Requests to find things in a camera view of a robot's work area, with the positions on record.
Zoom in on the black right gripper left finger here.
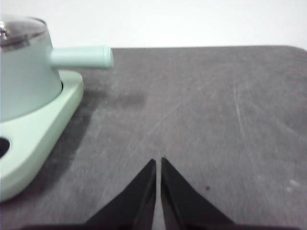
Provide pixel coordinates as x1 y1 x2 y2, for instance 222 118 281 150
84 158 157 228

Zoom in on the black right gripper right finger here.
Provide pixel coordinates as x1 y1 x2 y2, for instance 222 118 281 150
160 157 237 228

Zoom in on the glass lid with green knob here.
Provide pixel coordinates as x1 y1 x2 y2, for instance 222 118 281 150
0 16 47 51

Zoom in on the green breakfast machine base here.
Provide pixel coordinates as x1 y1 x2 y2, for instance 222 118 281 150
0 70 84 204

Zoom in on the green steamer pot with handle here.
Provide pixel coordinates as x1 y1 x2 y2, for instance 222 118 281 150
0 16 115 122

